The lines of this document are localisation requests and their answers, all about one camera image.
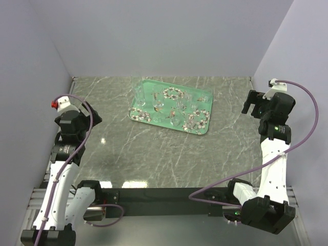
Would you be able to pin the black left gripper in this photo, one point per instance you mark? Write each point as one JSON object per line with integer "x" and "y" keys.
{"x": 96, "y": 119}

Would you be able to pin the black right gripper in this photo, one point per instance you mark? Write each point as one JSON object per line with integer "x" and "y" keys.
{"x": 254, "y": 97}

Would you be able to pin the tall clear champagne flute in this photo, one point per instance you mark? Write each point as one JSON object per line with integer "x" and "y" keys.
{"x": 138, "y": 90}

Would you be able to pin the clear stemmed wine glass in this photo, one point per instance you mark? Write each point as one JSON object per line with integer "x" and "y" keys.
{"x": 158, "y": 103}

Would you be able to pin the clear low glass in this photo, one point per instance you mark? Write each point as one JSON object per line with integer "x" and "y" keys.
{"x": 175, "y": 119}

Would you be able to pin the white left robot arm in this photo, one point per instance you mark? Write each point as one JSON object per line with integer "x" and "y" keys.
{"x": 61, "y": 174}

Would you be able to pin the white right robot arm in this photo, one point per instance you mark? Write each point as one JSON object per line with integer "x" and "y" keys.
{"x": 271, "y": 166}

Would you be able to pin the green floral hummingbird tray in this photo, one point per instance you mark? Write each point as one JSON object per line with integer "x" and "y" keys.
{"x": 194, "y": 122}

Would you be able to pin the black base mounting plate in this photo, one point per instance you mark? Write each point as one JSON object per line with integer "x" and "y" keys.
{"x": 167, "y": 201}

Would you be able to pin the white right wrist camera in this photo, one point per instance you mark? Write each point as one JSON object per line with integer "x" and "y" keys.
{"x": 275, "y": 87}

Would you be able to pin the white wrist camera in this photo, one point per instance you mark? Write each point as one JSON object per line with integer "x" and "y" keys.
{"x": 62, "y": 104}
{"x": 275, "y": 87}

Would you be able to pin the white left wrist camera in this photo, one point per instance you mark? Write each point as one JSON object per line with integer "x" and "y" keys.
{"x": 62, "y": 104}

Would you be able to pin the aluminium front rail frame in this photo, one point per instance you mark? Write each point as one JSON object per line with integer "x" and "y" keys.
{"x": 116, "y": 213}

